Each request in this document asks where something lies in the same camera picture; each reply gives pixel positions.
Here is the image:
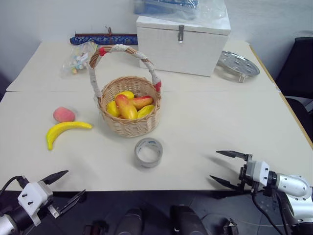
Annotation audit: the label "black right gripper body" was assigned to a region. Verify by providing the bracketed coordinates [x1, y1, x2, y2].
[238, 153, 260, 194]

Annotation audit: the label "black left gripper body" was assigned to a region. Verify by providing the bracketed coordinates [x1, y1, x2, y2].
[36, 180, 62, 221]

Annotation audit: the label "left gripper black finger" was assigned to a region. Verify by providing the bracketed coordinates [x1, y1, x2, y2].
[59, 188, 87, 215]
[41, 170, 69, 186]

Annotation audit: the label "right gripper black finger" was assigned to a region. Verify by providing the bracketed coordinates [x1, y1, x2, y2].
[209, 174, 241, 190]
[216, 150, 248, 162]

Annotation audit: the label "yellow lemon-shaped fruit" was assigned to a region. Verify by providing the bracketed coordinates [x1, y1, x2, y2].
[114, 91, 135, 101]

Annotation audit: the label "yellow banana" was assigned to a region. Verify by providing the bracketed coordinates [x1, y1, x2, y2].
[46, 121, 93, 151]

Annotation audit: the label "pink peach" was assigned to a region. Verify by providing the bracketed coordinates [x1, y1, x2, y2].
[52, 106, 76, 123]

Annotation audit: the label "grey tape roll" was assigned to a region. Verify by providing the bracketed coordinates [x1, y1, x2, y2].
[134, 137, 164, 169]

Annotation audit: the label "round perforated metal steamer rack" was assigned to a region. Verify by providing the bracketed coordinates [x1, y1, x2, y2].
[215, 50, 261, 84]

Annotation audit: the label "red and yellow mango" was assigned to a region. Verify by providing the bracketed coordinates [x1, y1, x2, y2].
[115, 94, 138, 120]

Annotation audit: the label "red orange mango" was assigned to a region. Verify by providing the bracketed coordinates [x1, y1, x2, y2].
[132, 95, 154, 111]

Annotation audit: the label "black office chair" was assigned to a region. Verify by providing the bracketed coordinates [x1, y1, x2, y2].
[275, 37, 313, 148]

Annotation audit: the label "white lidded box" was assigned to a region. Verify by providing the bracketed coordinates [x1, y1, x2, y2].
[135, 15, 232, 78]

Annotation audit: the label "clear bag of candies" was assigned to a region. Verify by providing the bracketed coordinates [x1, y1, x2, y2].
[60, 41, 99, 79]

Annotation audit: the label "clear plastic bag, blue contents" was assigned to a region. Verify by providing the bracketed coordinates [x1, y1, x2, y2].
[133, 0, 231, 30]

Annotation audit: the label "blue patterned fabric roll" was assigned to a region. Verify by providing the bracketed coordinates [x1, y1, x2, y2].
[68, 36, 138, 46]

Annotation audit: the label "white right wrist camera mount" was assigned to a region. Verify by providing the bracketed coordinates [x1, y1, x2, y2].
[246, 160, 270, 188]

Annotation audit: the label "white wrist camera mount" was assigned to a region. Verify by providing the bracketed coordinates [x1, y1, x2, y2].
[246, 160, 270, 188]
[17, 181, 54, 227]

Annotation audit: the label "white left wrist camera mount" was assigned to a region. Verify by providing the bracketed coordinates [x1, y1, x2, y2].
[17, 181, 54, 227]

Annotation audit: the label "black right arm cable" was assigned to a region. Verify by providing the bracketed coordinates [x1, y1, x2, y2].
[250, 188, 291, 235]

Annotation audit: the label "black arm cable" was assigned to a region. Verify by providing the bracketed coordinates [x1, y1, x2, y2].
[250, 188, 291, 235]
[0, 175, 28, 194]

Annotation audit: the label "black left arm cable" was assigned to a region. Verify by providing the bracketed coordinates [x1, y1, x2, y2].
[0, 175, 28, 194]

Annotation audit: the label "small dark bracket shape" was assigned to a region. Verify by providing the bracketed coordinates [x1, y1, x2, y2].
[223, 218, 239, 235]

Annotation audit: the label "wicker basket with wrapped handle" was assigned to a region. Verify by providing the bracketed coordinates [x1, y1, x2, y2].
[88, 44, 163, 138]

